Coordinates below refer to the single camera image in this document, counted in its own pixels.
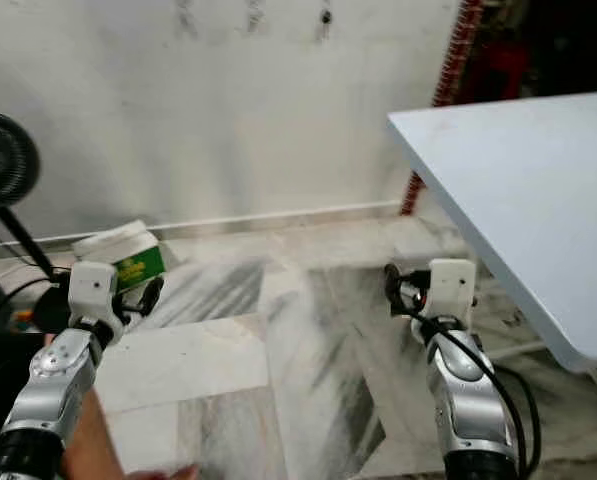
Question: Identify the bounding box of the red patterned curtain edge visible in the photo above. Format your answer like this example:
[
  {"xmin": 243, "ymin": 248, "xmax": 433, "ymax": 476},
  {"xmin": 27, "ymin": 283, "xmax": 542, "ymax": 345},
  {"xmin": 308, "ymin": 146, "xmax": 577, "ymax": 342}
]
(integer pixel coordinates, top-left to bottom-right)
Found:
[{"xmin": 398, "ymin": 0, "xmax": 484, "ymax": 216}]

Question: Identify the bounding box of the metal key ring with keys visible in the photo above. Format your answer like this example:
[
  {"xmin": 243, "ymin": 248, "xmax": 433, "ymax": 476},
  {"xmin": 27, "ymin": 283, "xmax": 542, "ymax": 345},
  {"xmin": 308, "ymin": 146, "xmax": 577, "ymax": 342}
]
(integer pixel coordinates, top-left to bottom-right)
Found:
[{"xmin": 246, "ymin": 0, "xmax": 267, "ymax": 36}]

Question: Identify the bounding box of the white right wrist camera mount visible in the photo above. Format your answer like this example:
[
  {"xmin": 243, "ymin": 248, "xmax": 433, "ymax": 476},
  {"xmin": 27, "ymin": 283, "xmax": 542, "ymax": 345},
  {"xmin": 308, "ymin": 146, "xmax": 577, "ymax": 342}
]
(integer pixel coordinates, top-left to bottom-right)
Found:
[{"xmin": 428, "ymin": 258, "xmax": 477, "ymax": 321}]

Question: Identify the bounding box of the green and white box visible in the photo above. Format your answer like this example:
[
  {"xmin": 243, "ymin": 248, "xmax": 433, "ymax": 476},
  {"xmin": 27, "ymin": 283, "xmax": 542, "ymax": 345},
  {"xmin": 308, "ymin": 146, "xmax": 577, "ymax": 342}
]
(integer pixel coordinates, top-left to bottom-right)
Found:
[{"xmin": 73, "ymin": 220, "xmax": 167, "ymax": 293}]

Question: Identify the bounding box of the black standing fan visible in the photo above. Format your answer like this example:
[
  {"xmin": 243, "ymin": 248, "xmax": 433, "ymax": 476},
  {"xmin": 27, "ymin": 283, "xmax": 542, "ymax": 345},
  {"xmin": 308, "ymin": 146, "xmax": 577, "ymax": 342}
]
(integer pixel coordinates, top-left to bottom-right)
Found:
[{"xmin": 0, "ymin": 110, "xmax": 74, "ymax": 333}]

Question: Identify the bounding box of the white table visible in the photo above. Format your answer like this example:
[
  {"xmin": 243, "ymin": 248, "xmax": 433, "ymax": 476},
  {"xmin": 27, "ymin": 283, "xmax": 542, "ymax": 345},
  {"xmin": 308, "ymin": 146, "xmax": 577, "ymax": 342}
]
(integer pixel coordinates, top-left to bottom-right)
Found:
[{"xmin": 386, "ymin": 90, "xmax": 597, "ymax": 373}]

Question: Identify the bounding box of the person's black clothing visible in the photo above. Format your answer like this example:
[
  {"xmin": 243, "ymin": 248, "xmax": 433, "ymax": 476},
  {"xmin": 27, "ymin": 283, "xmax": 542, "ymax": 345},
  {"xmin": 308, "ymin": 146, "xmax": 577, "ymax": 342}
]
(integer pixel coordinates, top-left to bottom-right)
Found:
[{"xmin": 0, "ymin": 340, "xmax": 39, "ymax": 451}]

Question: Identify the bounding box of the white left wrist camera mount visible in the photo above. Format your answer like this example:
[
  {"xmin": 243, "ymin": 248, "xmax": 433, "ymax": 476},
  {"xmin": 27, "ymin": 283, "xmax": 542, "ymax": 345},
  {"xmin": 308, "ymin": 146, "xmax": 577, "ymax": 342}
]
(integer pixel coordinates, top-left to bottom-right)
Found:
[{"xmin": 68, "ymin": 260, "xmax": 117, "ymax": 323}]

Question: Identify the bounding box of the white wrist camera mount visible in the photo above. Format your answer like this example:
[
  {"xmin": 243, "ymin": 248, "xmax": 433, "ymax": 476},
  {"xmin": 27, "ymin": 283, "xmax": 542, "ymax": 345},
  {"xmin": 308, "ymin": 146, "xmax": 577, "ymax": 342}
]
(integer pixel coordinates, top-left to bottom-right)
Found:
[
  {"xmin": 68, "ymin": 260, "xmax": 117, "ymax": 323},
  {"xmin": 428, "ymin": 258, "xmax": 477, "ymax": 321}
]

